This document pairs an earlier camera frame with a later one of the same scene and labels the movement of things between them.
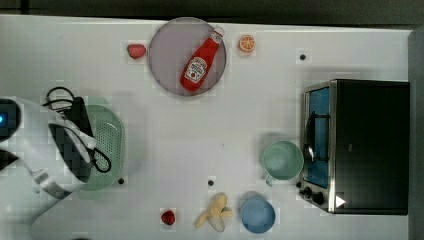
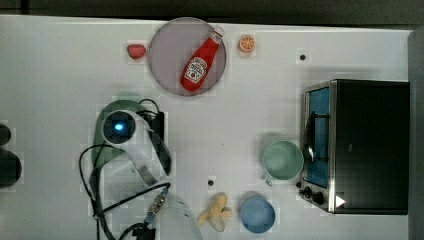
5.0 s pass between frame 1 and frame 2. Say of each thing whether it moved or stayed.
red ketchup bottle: stayed
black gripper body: moved
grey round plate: stayed
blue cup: stayed
